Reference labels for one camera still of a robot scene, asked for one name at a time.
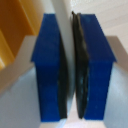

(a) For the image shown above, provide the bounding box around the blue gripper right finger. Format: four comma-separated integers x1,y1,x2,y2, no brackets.
70,10,118,121

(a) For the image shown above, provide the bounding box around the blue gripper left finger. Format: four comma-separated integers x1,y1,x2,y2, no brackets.
30,12,70,122

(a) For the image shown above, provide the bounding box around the large yellow oval block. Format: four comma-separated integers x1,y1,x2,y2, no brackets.
0,0,45,72

